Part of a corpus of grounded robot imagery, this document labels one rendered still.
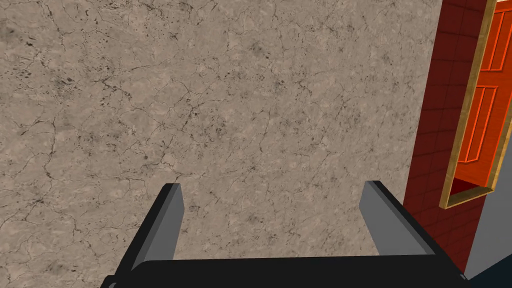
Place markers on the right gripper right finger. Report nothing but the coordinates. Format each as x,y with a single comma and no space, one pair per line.
394,228

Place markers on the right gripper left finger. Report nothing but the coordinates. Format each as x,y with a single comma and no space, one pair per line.
160,228

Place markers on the orange panelled door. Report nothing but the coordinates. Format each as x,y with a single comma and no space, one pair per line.
486,116

